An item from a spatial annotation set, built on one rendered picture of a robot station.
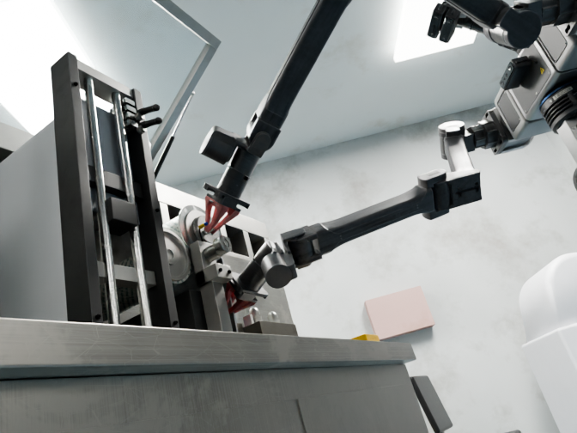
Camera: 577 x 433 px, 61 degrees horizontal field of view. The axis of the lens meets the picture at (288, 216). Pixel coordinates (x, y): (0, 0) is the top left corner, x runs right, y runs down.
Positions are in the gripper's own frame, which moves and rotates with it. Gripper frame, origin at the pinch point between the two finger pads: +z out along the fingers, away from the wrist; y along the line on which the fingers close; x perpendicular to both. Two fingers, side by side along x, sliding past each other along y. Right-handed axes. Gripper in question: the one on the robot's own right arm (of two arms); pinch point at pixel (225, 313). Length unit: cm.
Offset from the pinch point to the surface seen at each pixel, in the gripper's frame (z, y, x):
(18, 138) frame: 2, -31, 63
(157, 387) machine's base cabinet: -14, -52, -34
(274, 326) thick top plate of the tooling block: -3.3, 9.7, -6.9
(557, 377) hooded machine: -19, 272, -43
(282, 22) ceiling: -88, 128, 189
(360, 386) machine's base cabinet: -13.9, -2.3, -35.0
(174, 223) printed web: -9.4, -12.5, 18.0
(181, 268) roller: -5.4, -14.9, 6.0
